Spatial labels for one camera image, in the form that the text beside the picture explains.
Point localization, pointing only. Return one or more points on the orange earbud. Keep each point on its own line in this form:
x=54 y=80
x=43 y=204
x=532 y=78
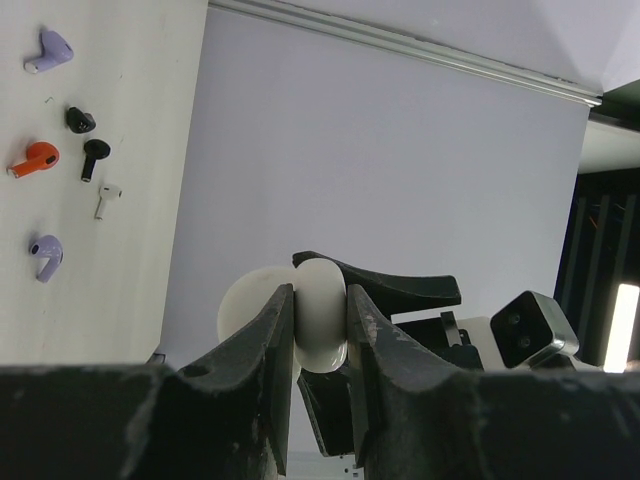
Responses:
x=39 y=156

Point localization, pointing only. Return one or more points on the black earbud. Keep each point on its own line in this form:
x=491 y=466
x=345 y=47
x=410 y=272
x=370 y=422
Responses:
x=94 y=150
x=78 y=121

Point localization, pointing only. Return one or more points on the lilac earbud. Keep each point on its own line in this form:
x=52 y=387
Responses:
x=55 y=51
x=49 y=248

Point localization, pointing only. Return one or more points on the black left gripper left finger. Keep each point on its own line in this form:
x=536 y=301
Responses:
x=224 y=416

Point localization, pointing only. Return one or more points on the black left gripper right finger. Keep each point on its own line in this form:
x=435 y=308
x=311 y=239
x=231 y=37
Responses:
x=416 y=416

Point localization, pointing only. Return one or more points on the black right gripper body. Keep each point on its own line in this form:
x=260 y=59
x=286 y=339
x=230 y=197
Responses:
x=445 y=339

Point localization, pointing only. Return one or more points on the white earbud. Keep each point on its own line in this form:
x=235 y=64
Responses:
x=107 y=192

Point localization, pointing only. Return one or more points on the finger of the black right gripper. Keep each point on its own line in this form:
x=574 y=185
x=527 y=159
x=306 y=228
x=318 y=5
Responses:
x=327 y=401
x=394 y=294

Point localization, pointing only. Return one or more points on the white earbud charging case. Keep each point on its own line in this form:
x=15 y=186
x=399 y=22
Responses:
x=320 y=308

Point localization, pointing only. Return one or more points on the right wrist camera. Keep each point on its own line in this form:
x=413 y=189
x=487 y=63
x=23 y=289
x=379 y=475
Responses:
x=531 y=329

